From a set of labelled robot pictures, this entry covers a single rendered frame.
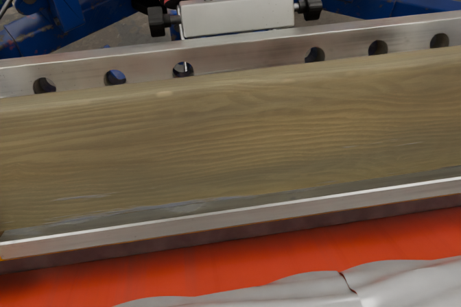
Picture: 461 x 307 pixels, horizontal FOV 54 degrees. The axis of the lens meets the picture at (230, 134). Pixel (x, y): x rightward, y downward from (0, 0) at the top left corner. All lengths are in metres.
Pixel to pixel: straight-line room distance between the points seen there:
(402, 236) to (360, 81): 0.10
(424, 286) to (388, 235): 0.05
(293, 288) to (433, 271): 0.07
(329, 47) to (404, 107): 0.23
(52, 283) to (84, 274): 0.02
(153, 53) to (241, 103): 0.24
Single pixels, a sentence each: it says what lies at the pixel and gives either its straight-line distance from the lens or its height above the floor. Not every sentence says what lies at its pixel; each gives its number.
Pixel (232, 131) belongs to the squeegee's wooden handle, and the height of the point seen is 1.28.
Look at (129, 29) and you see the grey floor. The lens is 2.35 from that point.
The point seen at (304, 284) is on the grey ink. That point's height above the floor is 1.24.
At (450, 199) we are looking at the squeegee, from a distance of 0.31.
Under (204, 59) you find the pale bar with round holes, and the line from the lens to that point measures 0.46.
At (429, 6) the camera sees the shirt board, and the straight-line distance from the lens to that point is 0.98.
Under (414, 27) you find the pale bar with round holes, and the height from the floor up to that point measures 1.16.
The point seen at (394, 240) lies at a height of 1.22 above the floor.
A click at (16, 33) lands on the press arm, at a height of 0.93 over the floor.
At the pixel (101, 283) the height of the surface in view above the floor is 1.22.
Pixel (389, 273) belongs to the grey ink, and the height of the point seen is 1.24.
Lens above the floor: 1.47
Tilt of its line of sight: 53 degrees down
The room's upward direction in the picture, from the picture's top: straight up
